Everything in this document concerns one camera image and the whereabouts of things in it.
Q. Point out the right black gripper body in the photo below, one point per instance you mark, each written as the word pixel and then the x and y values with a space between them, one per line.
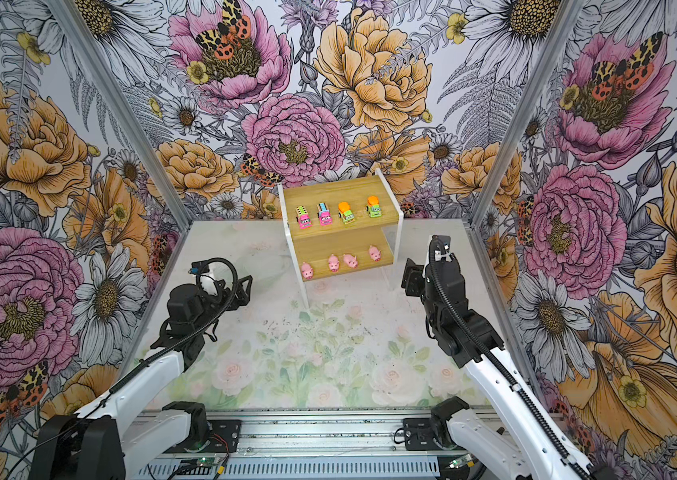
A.
pixel 415 288

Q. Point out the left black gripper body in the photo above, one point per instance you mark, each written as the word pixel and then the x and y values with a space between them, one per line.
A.
pixel 213 304

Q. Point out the pink toy pig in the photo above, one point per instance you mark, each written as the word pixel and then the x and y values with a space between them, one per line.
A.
pixel 307 271
pixel 351 261
pixel 375 253
pixel 334 263

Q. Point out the pink teal toy car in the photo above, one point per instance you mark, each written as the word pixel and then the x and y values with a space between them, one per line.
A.
pixel 324 216

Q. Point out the pink green toy car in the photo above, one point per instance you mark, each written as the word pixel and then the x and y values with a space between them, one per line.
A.
pixel 303 218

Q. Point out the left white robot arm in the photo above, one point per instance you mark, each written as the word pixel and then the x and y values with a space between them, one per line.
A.
pixel 107 438

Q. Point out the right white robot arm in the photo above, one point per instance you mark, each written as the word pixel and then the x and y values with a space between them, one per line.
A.
pixel 536 447

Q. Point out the white frame wooden shelf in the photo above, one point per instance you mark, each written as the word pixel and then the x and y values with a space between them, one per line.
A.
pixel 316 244

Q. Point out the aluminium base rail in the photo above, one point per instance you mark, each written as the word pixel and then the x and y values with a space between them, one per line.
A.
pixel 317 444

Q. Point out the left aluminium corner post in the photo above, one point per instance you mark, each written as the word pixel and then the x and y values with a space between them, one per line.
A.
pixel 82 42

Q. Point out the aluminium corner post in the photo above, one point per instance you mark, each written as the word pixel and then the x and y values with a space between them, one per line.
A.
pixel 561 31
pixel 82 42

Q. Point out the right aluminium corner post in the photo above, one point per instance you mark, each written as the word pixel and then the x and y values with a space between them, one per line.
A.
pixel 561 31

